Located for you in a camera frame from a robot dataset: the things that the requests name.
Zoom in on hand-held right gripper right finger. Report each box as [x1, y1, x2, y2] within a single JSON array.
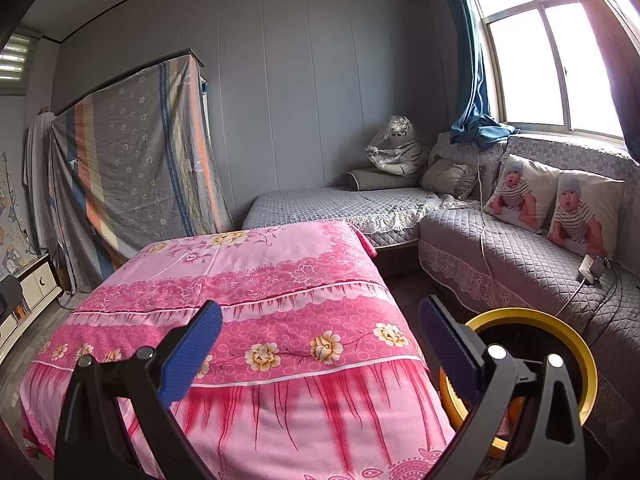
[[419, 296, 586, 480]]

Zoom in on white window blind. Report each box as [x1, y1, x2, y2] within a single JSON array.
[[0, 30, 41, 96]]

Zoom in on cartoon wall stickers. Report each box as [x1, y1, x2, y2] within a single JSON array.
[[0, 150, 31, 281]]

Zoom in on white cable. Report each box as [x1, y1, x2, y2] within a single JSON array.
[[555, 280, 586, 321]]

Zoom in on white hanging cloth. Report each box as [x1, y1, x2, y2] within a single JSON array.
[[22, 110, 58, 251]]

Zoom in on striped cloth over wardrobe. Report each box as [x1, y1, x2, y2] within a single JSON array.
[[50, 50, 236, 293]]

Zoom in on dark curtain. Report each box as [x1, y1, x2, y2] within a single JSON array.
[[560, 0, 640, 166]]

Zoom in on blue curtain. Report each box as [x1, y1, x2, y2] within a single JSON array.
[[435, 0, 518, 150]]

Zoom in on window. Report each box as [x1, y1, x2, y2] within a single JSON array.
[[462, 0, 628, 136]]

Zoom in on grey bolster pillow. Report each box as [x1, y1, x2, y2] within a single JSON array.
[[347, 167, 421, 192]]

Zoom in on pink floral bedspread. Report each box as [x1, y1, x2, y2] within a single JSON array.
[[19, 220, 458, 480]]

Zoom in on grey square cushion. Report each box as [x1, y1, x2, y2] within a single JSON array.
[[420, 157, 481, 200]]

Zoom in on yellow rim trash bin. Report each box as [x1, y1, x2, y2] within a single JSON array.
[[439, 307, 598, 458]]

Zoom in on white power strip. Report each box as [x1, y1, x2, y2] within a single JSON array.
[[577, 254, 613, 286]]

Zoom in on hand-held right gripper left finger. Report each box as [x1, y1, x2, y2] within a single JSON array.
[[54, 301, 223, 480]]

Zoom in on tiger plush in plastic bag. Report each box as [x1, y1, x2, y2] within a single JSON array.
[[365, 115, 431, 176]]

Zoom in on white low cabinet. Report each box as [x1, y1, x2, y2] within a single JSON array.
[[0, 252, 57, 361]]

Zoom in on grey quilted corner sofa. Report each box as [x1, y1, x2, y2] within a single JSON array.
[[242, 130, 640, 456]]

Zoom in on baby print cushion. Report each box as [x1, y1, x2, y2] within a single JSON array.
[[482, 154, 561, 233], [547, 170, 626, 258]]

